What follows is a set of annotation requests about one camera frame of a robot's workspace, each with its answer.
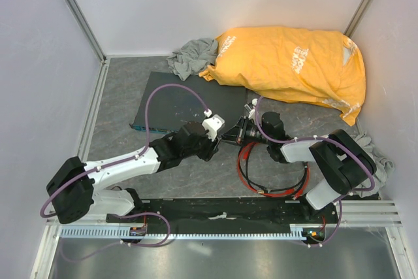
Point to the dark grey network switch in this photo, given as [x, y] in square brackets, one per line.
[171, 107]

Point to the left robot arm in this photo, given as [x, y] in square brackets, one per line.
[79, 188]

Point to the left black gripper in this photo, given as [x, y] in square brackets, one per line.
[211, 148]

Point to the grey cloth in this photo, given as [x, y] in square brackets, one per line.
[385, 166]
[193, 57]

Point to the yellow printed fabric bag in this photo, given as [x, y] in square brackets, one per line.
[323, 68]

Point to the slotted cable duct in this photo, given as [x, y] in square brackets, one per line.
[128, 233]

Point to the grey cloth at back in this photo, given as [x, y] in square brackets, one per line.
[193, 57]

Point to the aluminium frame rail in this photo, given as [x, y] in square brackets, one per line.
[43, 264]

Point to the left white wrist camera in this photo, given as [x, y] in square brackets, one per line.
[212, 124]

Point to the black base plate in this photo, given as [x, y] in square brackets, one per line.
[234, 215]

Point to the grey cloth at right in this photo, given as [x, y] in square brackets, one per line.
[385, 166]

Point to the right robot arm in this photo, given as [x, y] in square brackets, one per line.
[345, 166]

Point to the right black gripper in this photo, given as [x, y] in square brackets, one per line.
[234, 131]

